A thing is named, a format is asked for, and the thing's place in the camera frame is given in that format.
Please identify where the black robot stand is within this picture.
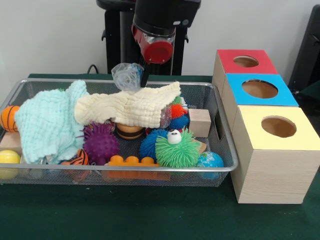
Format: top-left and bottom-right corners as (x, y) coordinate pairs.
(96, 0), (202, 76)

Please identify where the cream waffle cloth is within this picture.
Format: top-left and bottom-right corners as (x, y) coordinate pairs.
(74, 81), (181, 128)

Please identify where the wooden cube block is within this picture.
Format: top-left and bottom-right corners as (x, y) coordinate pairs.
(187, 108), (212, 138)

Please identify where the blue globe ball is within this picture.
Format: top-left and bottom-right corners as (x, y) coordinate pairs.
(196, 151), (225, 180)

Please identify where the orange black striped ball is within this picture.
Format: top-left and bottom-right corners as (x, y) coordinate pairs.
(61, 149), (90, 166)

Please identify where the dark green side table cloth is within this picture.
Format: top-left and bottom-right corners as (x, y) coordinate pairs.
(299, 81), (320, 116)

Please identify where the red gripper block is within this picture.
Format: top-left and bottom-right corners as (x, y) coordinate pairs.
(131, 24), (174, 88)

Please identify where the small orange basketball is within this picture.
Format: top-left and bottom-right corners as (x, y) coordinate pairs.
(0, 105), (21, 133)

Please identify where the orange toy brick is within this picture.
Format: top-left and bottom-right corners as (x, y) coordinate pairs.
(104, 155), (171, 181)

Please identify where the toy burger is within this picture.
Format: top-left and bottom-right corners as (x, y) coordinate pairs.
(115, 122), (146, 140)

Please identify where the wooden box with three holes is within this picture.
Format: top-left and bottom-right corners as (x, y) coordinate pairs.
(211, 49), (320, 205)

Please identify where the yellow ball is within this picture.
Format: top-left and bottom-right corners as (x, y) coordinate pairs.
(0, 149), (22, 180)

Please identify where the blue puffer ball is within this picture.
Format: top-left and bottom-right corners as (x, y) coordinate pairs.
(139, 128), (166, 162)

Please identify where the purple spiky ball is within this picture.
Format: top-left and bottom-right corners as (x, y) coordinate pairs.
(81, 122), (121, 166)

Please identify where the light blue waffle cloth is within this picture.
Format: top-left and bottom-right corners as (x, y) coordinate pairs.
(14, 80), (90, 165)

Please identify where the crinkly clear plastic packet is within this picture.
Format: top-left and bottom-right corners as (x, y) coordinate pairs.
(111, 62), (145, 91)

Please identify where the shallow clear mesh bin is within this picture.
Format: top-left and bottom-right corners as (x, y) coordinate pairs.
(0, 77), (239, 188)

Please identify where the green puffer ball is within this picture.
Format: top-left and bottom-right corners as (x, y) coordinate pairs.
(155, 126), (201, 168)

